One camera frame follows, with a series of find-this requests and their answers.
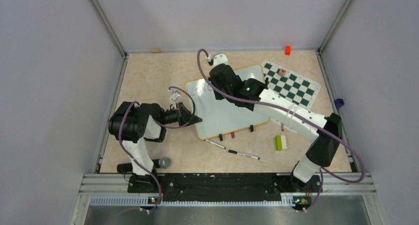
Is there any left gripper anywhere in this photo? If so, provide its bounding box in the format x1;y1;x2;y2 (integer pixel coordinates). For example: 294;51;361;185
159;102;202;128

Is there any yellow framed whiteboard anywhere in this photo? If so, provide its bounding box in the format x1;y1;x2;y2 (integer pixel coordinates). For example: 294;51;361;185
185;78;269;140

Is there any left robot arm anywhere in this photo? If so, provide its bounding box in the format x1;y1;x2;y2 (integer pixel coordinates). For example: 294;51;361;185
108;101;203;193

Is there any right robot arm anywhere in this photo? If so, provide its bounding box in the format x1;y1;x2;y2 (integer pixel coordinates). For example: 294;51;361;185
209;63;342;191

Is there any green capped marker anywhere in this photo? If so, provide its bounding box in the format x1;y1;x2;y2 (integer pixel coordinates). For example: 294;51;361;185
205;139;227;150

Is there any black grey microphone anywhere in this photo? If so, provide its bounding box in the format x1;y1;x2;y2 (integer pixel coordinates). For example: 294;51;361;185
117;157;171;174

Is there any black capped marker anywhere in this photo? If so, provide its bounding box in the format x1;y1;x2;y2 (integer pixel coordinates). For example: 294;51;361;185
228;150;260;160

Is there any small wooden block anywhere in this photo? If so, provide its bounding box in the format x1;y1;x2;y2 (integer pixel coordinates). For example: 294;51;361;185
151;48;161;53

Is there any green white toy brick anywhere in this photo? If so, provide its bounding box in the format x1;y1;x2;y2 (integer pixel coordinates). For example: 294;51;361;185
275;135;288;151

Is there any wooden letter cube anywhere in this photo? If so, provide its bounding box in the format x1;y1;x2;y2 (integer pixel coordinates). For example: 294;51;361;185
278;69;287;77

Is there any green white chessboard mat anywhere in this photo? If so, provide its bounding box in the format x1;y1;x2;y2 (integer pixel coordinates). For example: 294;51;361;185
260;60;322;133

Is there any orange toy block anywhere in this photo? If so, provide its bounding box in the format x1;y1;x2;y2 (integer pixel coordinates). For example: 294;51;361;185
284;45;292;55

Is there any purple toy block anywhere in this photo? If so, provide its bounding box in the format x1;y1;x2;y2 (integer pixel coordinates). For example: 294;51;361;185
334;98;345;109

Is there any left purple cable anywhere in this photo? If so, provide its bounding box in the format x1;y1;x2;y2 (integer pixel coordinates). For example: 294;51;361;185
118;86;196;214

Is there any purple cable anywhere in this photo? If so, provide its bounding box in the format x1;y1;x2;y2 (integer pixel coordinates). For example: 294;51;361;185
118;86;196;214
197;48;366;213

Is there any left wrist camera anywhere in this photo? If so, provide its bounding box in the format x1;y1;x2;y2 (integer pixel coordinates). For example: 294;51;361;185
168;89;181;104

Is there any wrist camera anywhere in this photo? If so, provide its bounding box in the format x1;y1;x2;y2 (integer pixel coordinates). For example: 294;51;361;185
168;89;181;104
206;52;229;67

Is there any whiteboard wire stand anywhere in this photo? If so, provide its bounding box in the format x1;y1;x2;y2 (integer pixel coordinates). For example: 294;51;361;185
218;125;254;141

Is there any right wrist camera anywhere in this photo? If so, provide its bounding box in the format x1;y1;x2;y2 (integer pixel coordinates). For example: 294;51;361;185
206;52;229;67

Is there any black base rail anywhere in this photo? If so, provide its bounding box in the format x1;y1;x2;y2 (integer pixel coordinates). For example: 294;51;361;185
127;173;320;202

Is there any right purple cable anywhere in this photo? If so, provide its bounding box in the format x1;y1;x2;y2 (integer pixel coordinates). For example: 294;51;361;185
197;48;366;213

